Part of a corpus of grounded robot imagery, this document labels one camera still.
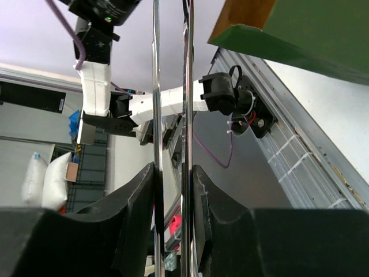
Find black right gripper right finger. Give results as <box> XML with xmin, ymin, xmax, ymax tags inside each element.
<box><xmin>193</xmin><ymin>165</ymin><xmax>368</xmax><ymax>276</ymax></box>

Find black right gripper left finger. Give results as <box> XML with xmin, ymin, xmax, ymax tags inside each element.
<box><xmin>1</xmin><ymin>163</ymin><xmax>154</xmax><ymax>276</ymax></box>

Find metal food tongs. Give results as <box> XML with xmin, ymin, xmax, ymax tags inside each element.
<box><xmin>152</xmin><ymin>1</ymin><xmax>195</xmax><ymax>276</ymax></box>

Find green brown paper bag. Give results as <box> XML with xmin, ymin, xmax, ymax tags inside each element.
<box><xmin>208</xmin><ymin>0</ymin><xmax>368</xmax><ymax>85</ymax></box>

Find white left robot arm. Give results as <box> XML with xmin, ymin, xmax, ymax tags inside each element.
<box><xmin>65</xmin><ymin>1</ymin><xmax>256</xmax><ymax>136</ymax></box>

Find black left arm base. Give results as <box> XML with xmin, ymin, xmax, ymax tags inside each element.
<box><xmin>229</xmin><ymin>65</ymin><xmax>277</xmax><ymax>139</ymax></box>

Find white pillow bags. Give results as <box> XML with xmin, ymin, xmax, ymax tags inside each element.
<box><xmin>21</xmin><ymin>152</ymin><xmax>71</xmax><ymax>211</ymax></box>

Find blue plastic object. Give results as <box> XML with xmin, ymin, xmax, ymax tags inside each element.
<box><xmin>69</xmin><ymin>110</ymin><xmax>80</xmax><ymax>137</ymax></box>

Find aluminium table rail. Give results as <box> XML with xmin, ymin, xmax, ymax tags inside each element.
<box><xmin>210</xmin><ymin>48</ymin><xmax>368</xmax><ymax>211</ymax></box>

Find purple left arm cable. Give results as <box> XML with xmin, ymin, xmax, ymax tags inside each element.
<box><xmin>44</xmin><ymin>0</ymin><xmax>234</xmax><ymax>170</ymax></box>

